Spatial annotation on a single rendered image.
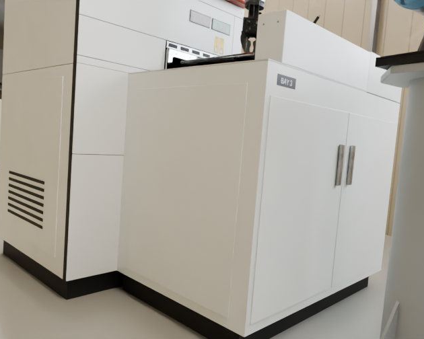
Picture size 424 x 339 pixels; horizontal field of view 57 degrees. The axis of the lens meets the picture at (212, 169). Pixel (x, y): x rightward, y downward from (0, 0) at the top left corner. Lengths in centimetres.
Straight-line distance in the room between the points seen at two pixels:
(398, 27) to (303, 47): 214
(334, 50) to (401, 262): 66
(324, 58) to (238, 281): 71
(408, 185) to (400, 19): 229
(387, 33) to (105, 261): 260
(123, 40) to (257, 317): 102
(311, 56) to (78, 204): 89
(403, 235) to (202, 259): 55
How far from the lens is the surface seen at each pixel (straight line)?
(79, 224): 144
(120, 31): 151
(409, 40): 322
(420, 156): 112
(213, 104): 114
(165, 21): 164
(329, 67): 132
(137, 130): 142
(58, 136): 148
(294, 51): 115
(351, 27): 355
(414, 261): 115
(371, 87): 161
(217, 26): 183
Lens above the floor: 61
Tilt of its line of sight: 5 degrees down
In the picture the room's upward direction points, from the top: 4 degrees clockwise
